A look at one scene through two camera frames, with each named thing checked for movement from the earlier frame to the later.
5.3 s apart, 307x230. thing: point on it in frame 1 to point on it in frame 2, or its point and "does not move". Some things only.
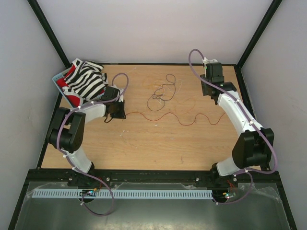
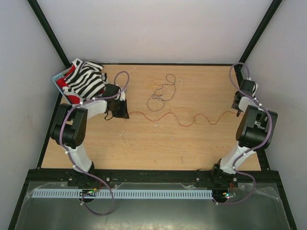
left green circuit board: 90,192 does not move
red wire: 177,118 does not move
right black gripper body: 204,86 to 234,106
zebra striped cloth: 86,80 does not move
